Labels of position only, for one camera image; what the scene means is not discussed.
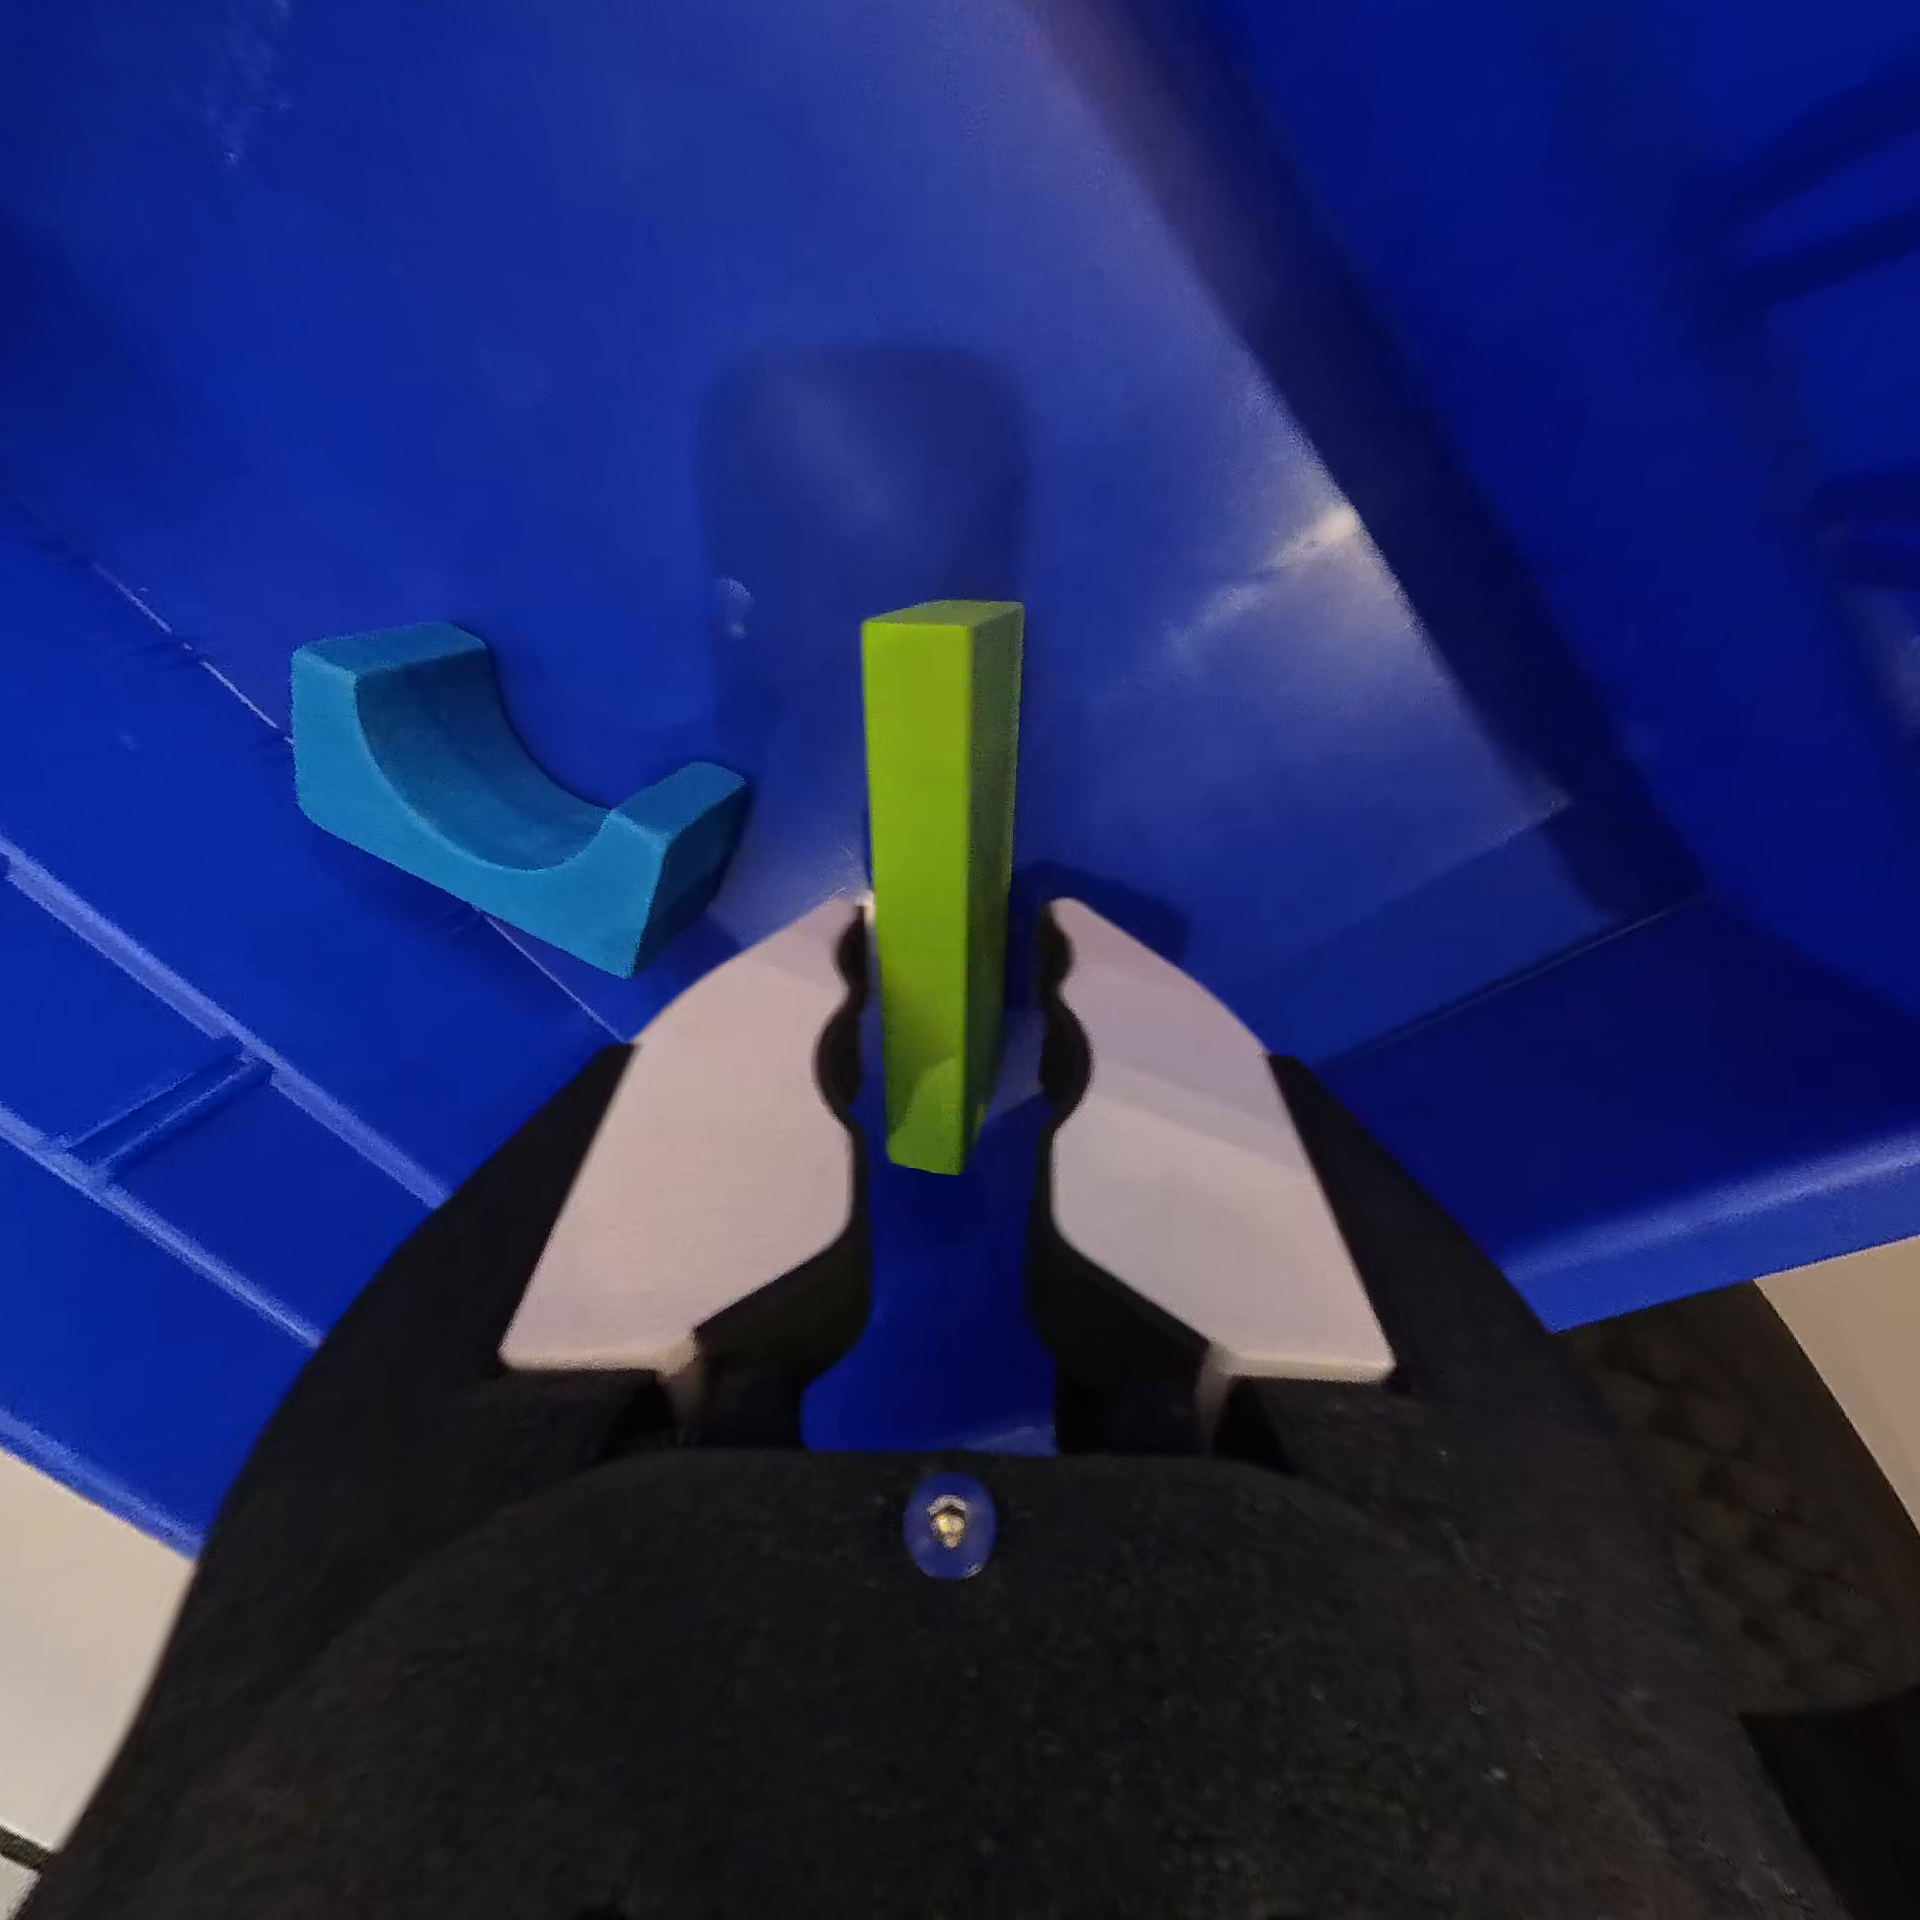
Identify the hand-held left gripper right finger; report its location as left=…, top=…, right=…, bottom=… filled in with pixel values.
left=1028, top=895, right=1401, bottom=1388

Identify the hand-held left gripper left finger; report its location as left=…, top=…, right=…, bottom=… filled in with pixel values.
left=500, top=895, right=878, bottom=1382

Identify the lime green plank block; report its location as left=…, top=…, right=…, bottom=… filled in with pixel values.
left=862, top=600, right=1028, bottom=1177

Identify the blue arch block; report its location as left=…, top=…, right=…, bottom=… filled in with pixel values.
left=290, top=622, right=753, bottom=980

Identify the blue plastic bin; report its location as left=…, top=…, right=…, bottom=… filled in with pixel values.
left=0, top=0, right=1920, bottom=1554

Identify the black mesh pad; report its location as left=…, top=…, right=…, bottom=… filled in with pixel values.
left=1561, top=1290, right=1920, bottom=1725

